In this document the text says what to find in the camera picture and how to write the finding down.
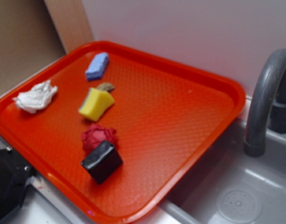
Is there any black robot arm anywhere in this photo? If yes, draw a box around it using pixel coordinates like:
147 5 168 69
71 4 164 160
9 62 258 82
0 149 35 224

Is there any black box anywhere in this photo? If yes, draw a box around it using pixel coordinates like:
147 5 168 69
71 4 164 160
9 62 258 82
81 140 123 184

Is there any orange plastic tray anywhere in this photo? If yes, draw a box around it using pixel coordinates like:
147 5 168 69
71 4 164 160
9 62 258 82
0 42 245 224

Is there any small brown object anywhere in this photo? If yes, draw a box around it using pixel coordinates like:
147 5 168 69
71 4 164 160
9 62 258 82
97 82 115 92

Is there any yellow sponge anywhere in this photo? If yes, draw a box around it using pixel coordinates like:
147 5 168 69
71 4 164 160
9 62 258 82
78 88 115 122

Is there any red crumpled cloth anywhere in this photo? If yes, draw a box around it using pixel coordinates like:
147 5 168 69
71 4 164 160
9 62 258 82
81 123 118 153

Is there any blue sponge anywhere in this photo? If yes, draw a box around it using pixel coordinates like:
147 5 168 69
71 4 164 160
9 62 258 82
85 52 109 81

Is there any white crumpled cloth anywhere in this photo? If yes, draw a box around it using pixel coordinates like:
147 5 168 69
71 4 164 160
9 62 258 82
12 80 58 114

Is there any grey plastic sink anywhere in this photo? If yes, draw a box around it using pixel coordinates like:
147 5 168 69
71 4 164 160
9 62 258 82
0 96 286 224

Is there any grey plastic faucet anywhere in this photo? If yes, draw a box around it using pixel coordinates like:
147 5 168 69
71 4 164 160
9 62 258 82
244 49 286 157

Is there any brown cardboard panel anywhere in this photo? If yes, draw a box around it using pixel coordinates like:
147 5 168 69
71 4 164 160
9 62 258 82
0 0 94 95

